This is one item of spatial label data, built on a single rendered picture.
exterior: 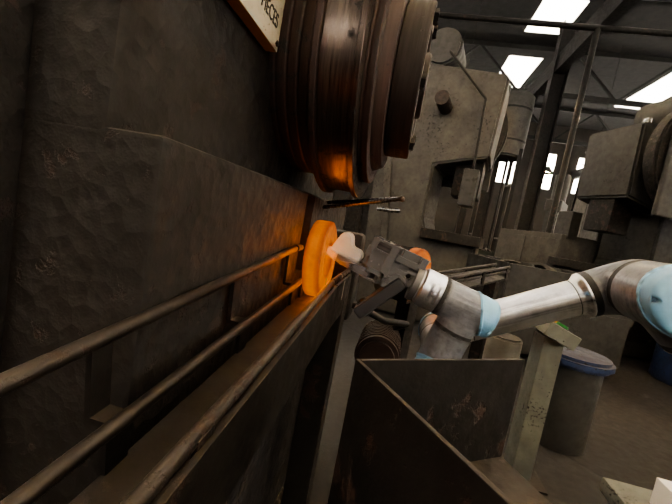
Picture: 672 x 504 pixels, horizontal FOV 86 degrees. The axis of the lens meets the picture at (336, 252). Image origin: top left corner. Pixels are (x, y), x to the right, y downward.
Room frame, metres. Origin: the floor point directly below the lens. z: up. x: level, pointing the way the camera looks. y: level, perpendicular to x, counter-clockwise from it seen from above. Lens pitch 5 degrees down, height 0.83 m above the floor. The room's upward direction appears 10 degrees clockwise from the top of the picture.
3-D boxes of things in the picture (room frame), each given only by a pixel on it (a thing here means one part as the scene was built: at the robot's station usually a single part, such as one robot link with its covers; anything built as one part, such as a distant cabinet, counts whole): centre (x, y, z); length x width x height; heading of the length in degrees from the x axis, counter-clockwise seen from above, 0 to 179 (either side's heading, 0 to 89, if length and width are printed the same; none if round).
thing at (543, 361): (1.30, -0.83, 0.31); 0.24 x 0.16 x 0.62; 170
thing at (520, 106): (9.06, -3.60, 2.25); 0.92 x 0.92 x 4.50
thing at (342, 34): (0.76, 0.01, 1.11); 0.47 x 0.06 x 0.47; 170
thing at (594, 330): (2.95, -1.68, 0.39); 1.03 x 0.83 x 0.77; 95
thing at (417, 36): (0.74, -0.09, 1.11); 0.28 x 0.06 x 0.28; 170
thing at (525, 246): (4.48, -2.50, 0.55); 1.10 x 0.53 x 1.10; 10
